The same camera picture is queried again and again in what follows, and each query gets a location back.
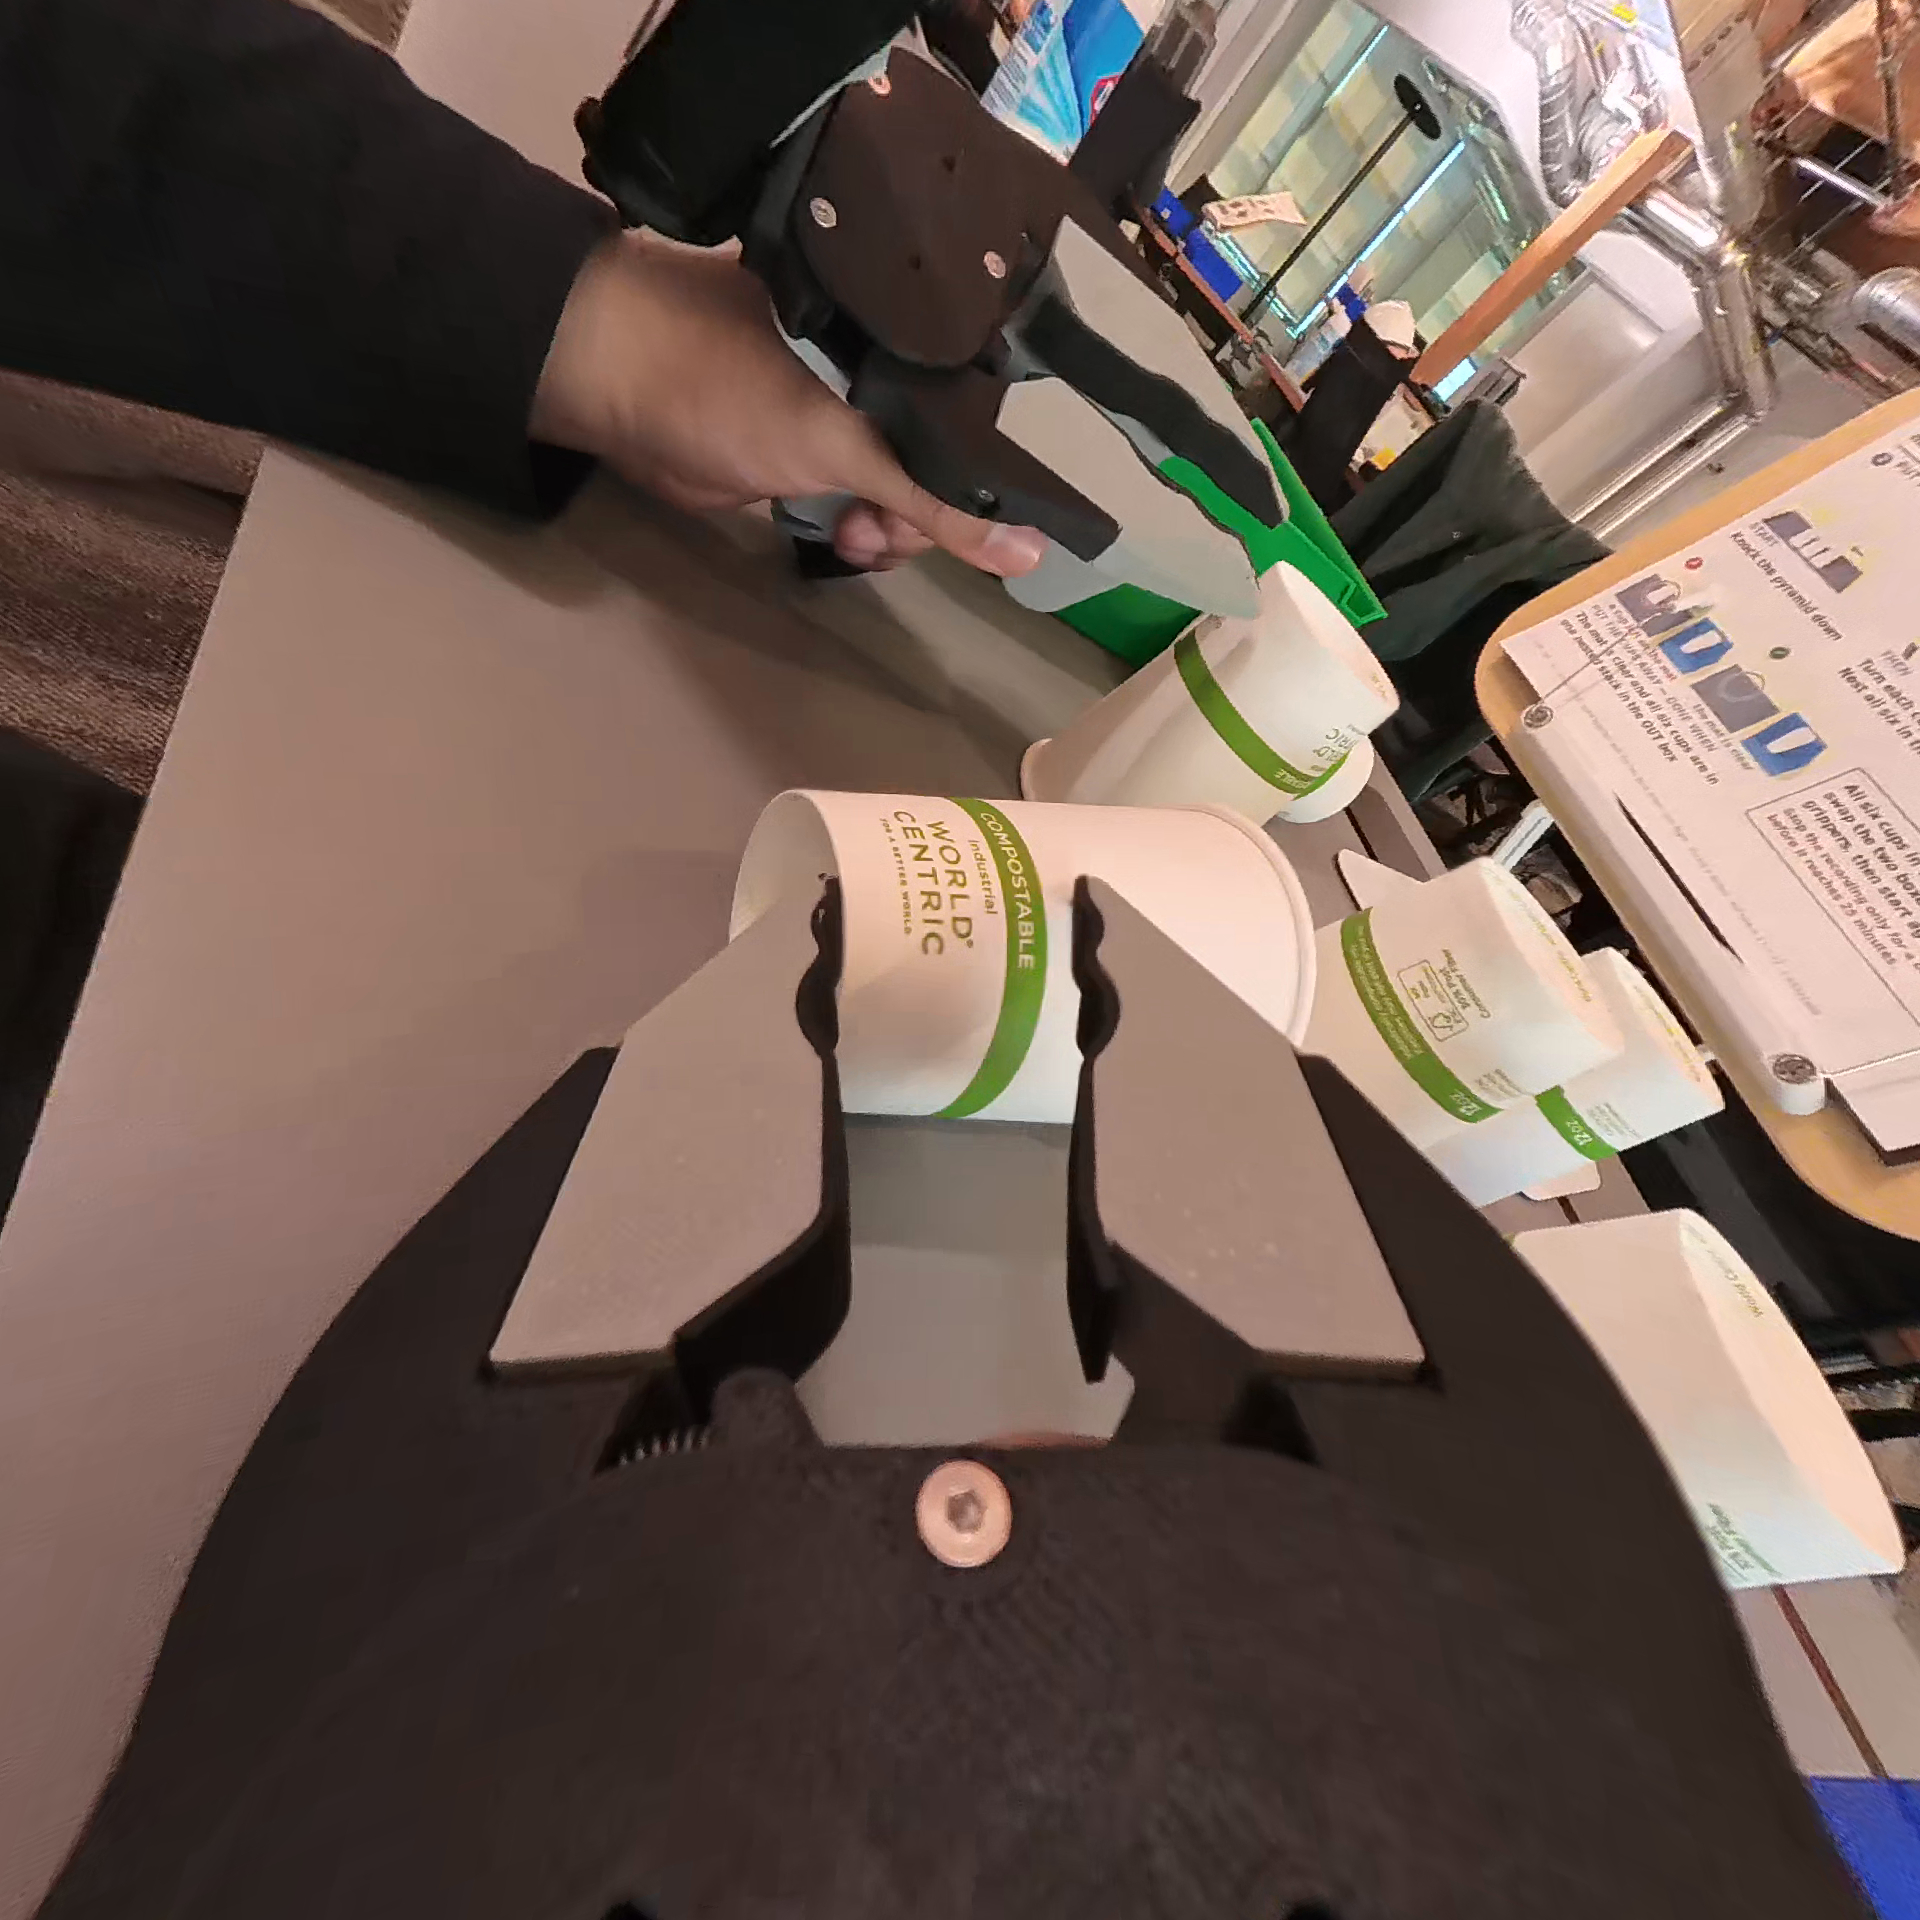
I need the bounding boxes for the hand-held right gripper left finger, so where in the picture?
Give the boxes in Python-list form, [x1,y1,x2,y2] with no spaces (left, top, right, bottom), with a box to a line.
[488,878,858,1396]

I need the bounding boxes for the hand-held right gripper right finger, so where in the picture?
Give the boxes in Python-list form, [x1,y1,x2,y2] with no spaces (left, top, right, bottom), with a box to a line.
[1066,878,1431,1390]

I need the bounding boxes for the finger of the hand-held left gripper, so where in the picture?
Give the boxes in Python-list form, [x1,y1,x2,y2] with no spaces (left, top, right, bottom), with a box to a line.
[860,363,1264,620]
[1002,221,1290,533]

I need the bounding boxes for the green plastic bin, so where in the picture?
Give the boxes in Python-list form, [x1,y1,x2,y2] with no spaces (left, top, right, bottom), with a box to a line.
[1050,420,1385,665]

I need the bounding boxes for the blue plastic bin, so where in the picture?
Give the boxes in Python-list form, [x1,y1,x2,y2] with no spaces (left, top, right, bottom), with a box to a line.
[1808,1775,1920,1920]

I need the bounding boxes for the person's left forearm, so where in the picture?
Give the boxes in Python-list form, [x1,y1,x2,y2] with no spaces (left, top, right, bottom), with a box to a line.
[0,0,625,519]

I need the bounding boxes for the person's left hand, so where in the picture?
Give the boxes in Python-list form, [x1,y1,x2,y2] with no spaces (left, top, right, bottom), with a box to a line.
[528,228,1048,581]

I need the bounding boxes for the dark green chair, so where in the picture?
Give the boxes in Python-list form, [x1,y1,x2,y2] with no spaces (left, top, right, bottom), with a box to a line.
[1332,403,1613,797]

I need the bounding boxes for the white sheet holder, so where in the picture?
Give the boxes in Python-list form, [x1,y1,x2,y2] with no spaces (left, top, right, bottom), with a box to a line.
[1516,703,1920,1120]

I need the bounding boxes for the silver air duct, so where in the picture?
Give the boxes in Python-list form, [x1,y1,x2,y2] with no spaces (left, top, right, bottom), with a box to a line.
[1516,0,1778,436]

